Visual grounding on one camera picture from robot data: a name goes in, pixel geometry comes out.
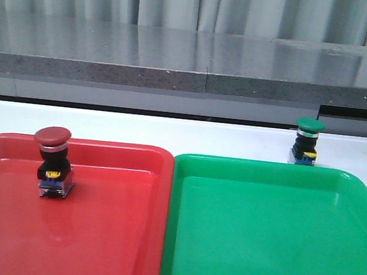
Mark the green mushroom push button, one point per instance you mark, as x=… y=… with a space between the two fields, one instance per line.
x=303 y=150

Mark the red mushroom push button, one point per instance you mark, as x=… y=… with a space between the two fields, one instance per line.
x=55 y=174

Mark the red plastic tray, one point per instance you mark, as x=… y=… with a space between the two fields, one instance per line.
x=111 y=223

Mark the green plastic tray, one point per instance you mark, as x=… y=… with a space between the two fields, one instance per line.
x=242 y=217

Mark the grey stone counter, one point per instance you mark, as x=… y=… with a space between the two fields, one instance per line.
x=168 y=72

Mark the grey pleated curtain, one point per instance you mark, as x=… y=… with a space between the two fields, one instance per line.
x=335 y=21

